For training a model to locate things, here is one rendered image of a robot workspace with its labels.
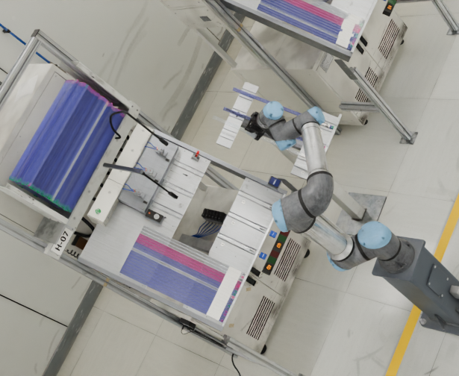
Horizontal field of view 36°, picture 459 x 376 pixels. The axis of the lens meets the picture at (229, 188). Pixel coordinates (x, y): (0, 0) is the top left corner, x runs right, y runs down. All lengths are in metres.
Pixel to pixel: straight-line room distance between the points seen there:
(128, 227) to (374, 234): 1.11
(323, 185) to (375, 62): 1.81
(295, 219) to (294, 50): 1.64
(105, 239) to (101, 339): 1.75
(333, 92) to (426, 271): 1.31
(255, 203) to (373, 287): 0.82
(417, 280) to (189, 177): 1.11
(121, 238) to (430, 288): 1.35
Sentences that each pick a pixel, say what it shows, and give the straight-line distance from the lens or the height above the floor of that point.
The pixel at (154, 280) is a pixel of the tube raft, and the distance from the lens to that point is 3.16.
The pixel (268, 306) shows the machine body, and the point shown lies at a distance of 3.78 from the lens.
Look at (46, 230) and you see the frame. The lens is 3.18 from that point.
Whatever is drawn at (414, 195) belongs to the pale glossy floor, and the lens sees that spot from 3.82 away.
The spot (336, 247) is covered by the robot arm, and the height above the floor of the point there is 0.85.
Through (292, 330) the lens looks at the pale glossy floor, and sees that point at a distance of 3.84.
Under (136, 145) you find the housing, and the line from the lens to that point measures 3.23.
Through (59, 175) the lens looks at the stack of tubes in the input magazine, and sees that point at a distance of 3.04.
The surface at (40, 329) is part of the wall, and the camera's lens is 4.94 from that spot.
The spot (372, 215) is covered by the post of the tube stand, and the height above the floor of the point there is 0.01.
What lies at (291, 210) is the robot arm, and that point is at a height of 1.18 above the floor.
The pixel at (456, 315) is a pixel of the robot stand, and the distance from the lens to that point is 3.32.
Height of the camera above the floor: 2.94
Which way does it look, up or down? 39 degrees down
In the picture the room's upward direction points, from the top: 52 degrees counter-clockwise
